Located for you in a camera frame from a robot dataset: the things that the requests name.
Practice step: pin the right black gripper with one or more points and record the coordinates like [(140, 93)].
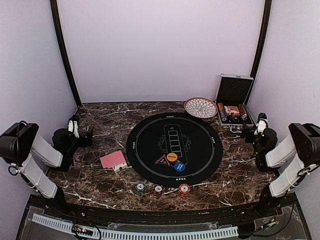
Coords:
[(250, 130)]

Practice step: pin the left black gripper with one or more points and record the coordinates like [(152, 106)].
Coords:
[(83, 143)]

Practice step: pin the red triangular all-in marker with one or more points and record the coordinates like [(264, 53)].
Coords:
[(162, 161)]

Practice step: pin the orange big blind button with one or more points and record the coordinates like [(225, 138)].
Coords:
[(172, 157)]

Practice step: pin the red poker chip stack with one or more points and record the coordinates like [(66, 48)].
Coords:
[(184, 190)]

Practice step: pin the orange black poker chip stack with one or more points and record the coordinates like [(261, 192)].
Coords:
[(158, 189)]

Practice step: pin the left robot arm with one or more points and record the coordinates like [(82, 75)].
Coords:
[(22, 143)]

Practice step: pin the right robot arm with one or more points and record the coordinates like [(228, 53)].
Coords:
[(298, 154)]

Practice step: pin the red-backed playing card deck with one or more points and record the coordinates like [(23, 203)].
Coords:
[(112, 160)]

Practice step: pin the yellow playing card box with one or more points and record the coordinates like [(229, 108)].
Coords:
[(119, 167)]

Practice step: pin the aluminium poker chip case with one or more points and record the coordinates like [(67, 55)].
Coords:
[(232, 97)]

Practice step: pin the patterned ceramic plate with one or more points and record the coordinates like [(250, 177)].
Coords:
[(201, 107)]

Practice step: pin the green poker chip stack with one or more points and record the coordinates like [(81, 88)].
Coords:
[(140, 188)]

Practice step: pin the blue small blind button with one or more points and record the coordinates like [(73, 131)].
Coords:
[(179, 166)]

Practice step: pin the round black poker mat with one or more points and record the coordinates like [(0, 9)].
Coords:
[(195, 142)]

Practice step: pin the white slotted cable duct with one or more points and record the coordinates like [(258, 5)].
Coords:
[(118, 231)]

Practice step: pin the right black frame post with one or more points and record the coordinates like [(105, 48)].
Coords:
[(262, 37)]

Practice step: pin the black frame post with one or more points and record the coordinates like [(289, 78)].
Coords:
[(262, 37), (63, 52)]

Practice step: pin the left black frame post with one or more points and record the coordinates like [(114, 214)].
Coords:
[(63, 52)]

